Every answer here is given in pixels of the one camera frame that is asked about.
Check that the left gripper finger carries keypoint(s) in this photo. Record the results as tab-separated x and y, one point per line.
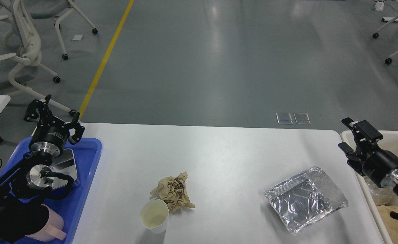
74	129
39	112

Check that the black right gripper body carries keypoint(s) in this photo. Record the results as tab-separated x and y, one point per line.
381	166

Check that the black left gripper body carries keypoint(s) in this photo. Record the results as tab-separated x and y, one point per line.
49	139

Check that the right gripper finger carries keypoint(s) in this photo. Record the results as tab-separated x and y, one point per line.
356	159
366	137

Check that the stainless steel tray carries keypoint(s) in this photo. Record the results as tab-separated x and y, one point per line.
65	164

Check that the aluminium foil container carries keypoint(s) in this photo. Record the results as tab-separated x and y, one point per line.
305	199

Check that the pink HOME mug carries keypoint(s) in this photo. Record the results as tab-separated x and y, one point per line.
49	226

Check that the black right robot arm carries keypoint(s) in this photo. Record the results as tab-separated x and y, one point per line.
368	159

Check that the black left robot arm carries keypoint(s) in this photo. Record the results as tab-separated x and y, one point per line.
27	184

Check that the blue plastic tray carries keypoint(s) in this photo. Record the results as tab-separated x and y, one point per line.
87	153

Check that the clear plastic bag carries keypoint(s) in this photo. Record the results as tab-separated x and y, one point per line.
381	196

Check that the white office chair front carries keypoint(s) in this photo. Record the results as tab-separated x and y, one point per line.
20	64

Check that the right floor socket plate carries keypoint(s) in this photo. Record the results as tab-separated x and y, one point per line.
302	118

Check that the floor socket plate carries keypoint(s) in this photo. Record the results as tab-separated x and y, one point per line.
284	118
302	118

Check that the brown paper bag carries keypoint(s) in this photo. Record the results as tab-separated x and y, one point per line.
390	224

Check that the white paper on floor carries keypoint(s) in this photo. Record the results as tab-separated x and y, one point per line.
77	37

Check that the left floor socket plate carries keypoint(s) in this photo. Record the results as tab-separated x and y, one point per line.
284	118

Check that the cream paper cup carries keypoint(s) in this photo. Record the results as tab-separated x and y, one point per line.
154	216

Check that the crumpled brown paper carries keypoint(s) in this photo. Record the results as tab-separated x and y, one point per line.
172	190

